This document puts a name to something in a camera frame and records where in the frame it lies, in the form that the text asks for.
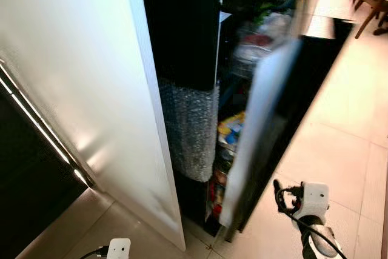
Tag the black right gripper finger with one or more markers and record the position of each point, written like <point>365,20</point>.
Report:
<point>278,186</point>

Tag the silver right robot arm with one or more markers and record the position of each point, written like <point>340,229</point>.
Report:
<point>321,244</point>

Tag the black glass fridge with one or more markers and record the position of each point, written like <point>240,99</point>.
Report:
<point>182,28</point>

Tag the red food packets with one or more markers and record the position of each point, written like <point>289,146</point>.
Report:
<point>217,192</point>

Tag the yellow food package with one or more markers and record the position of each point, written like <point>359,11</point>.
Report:
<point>230,128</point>

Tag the clear bubble wrap sheet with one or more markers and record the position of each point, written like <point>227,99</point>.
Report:
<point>191,131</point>

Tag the white plastic food bag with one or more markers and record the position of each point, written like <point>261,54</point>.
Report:
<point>260,40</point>

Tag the black cabinet with metal trim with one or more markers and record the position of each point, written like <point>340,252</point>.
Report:
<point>30,180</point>

